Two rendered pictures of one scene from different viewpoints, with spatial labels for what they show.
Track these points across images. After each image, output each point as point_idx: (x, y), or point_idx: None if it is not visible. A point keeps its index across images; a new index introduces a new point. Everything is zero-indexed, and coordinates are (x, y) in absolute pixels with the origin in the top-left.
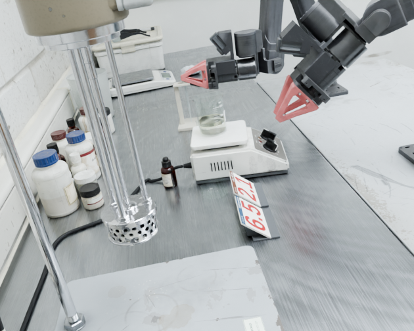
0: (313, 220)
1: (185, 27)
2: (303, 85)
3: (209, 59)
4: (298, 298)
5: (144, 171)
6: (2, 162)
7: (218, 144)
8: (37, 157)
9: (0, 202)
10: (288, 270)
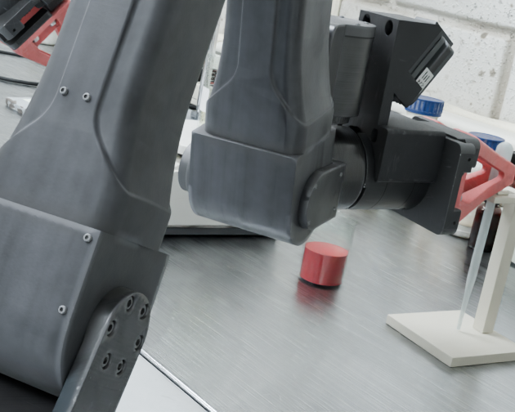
0: None
1: None
2: (33, 17)
3: (454, 132)
4: None
5: (365, 230)
6: (508, 128)
7: (186, 119)
8: (423, 96)
9: (393, 105)
10: (15, 125)
